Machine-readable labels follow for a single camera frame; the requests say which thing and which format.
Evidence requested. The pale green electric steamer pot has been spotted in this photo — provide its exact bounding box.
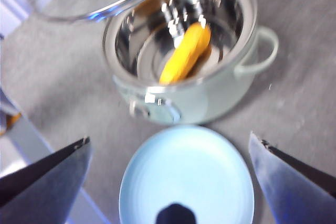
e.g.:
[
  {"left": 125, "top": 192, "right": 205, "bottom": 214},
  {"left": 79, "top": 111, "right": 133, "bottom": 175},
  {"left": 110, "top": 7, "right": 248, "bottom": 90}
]
[{"left": 102, "top": 0, "right": 279, "bottom": 125}]

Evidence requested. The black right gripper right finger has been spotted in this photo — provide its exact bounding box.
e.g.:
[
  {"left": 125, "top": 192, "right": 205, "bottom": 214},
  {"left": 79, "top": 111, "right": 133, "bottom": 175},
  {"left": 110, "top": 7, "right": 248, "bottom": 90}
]
[{"left": 248, "top": 131, "right": 336, "bottom": 224}]

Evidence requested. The blue round plate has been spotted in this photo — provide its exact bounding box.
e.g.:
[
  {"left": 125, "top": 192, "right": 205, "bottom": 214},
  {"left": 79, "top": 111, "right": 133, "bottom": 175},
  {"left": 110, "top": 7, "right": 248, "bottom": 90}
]
[{"left": 118, "top": 125, "right": 256, "bottom": 224}]

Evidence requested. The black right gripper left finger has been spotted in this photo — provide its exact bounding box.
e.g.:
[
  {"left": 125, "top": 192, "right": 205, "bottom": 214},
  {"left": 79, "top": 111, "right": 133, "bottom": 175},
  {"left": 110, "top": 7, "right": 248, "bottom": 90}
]
[{"left": 0, "top": 136, "right": 92, "bottom": 224}]

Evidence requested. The yellow corn cob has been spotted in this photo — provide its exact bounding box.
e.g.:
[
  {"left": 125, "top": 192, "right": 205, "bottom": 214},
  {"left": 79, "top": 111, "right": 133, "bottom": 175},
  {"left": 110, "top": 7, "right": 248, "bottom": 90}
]
[{"left": 158, "top": 22, "right": 212, "bottom": 84}]

